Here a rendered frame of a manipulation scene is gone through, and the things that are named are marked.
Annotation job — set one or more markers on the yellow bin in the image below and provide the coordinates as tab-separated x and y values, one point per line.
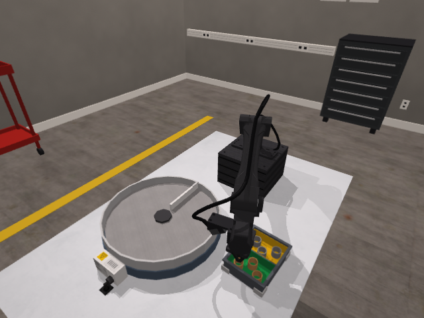
268	243

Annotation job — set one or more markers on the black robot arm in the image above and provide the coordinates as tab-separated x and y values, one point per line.
247	205

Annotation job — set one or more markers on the dark grey divided bin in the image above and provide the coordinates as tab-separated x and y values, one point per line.
247	278

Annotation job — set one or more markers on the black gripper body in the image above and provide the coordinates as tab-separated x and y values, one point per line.
246	255

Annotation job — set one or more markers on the grey metal bushing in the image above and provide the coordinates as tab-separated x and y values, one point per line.
276	249
257	244
262	249

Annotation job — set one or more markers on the grey round turntable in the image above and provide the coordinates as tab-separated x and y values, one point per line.
152	220

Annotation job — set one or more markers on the green bin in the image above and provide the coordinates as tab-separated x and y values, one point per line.
264	266

